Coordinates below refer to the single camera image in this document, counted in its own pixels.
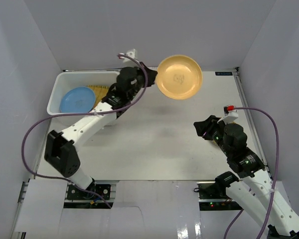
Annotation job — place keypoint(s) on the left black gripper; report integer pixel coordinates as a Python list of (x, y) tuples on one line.
[(146, 76)]

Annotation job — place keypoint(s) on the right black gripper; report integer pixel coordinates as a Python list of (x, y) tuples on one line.
[(208, 125)]

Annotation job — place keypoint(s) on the yellow round plate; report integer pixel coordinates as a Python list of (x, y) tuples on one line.
[(179, 77)]

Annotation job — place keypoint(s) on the light blue plate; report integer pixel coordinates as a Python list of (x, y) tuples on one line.
[(78, 100)]

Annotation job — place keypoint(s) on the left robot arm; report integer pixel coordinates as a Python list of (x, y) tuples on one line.
[(61, 147)]

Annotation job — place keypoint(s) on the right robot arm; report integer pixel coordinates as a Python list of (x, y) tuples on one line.
[(249, 183)]

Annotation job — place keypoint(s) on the white plastic bin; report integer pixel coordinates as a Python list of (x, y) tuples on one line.
[(67, 81)]

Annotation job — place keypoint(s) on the blue table label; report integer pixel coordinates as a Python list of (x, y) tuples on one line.
[(223, 73)]

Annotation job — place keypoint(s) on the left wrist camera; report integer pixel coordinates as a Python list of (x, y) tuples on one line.
[(132, 53)]

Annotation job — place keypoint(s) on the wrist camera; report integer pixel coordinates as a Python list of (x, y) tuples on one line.
[(132, 53), (230, 115)]

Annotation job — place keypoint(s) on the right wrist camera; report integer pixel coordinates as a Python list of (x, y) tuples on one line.
[(230, 115)]

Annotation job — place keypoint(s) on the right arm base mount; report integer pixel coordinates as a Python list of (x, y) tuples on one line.
[(212, 199)]

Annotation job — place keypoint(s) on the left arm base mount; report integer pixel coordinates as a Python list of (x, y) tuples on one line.
[(102, 197)]

